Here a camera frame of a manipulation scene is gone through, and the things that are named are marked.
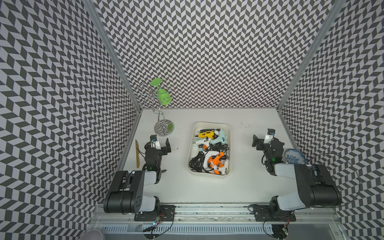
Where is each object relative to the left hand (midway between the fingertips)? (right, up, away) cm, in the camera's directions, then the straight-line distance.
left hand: (160, 140), depth 90 cm
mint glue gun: (+38, +1, +3) cm, 39 cm away
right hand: (+63, +1, +2) cm, 63 cm away
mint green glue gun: (+26, -2, +3) cm, 26 cm away
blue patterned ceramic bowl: (+83, -10, 0) cm, 83 cm away
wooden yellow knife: (-15, -9, +3) cm, 18 cm away
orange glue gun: (+34, -11, -4) cm, 36 cm away
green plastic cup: (+2, +27, +1) cm, 27 cm away
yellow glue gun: (+29, +3, +7) cm, 30 cm away
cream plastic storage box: (+31, -6, +1) cm, 31 cm away
